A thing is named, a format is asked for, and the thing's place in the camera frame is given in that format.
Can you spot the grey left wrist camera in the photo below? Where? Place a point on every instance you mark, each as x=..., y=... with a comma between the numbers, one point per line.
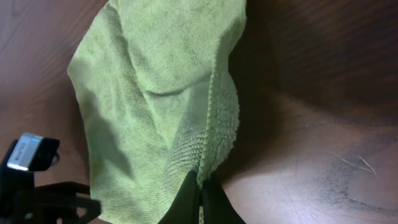
x=33, y=153

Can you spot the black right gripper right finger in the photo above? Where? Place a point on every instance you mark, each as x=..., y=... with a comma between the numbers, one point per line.
x=217, y=208

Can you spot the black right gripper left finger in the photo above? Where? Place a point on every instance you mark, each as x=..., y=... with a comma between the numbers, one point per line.
x=185, y=206

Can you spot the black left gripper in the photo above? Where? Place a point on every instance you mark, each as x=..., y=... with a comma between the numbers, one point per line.
x=23, y=202

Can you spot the light green cloth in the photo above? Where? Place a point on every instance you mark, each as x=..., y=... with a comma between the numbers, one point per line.
x=157, y=100

